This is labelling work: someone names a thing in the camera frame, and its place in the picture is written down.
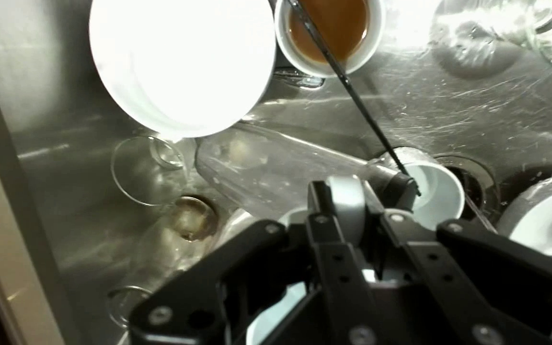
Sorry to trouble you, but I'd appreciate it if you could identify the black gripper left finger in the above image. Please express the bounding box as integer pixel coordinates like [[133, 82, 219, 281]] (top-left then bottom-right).
[[129, 178, 387, 345]]

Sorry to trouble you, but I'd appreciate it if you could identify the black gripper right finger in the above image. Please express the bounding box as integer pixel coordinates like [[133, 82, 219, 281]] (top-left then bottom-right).
[[359, 180, 552, 345]]

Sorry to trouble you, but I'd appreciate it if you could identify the small white cup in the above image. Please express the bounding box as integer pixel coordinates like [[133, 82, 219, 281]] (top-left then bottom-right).
[[370, 145, 468, 233]]

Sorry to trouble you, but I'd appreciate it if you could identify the sink drain strainer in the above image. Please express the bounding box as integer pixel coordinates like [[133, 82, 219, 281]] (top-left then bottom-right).
[[445, 153, 502, 216]]

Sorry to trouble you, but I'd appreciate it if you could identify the stainless steel sink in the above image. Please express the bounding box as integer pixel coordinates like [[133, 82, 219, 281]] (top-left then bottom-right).
[[0, 0, 552, 345]]

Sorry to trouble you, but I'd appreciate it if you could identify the white cup brown liquid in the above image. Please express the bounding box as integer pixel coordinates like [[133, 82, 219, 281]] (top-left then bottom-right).
[[272, 0, 387, 80]]

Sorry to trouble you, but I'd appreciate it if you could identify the white ceramic bowl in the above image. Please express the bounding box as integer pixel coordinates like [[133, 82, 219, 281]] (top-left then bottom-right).
[[495, 168, 552, 270]]

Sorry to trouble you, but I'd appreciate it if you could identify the clear wine glass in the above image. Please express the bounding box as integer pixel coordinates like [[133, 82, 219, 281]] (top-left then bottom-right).
[[108, 132, 196, 208]]

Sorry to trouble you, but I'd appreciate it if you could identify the clear glass tumbler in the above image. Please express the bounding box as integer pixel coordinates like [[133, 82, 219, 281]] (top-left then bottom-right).
[[430, 0, 529, 72]]

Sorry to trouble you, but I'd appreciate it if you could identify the thin dark chopstick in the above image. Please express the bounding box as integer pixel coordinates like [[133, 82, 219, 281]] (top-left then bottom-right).
[[284, 0, 424, 197]]

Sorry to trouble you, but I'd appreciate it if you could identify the white round plate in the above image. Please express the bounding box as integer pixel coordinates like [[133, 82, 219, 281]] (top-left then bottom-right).
[[87, 0, 280, 143]]

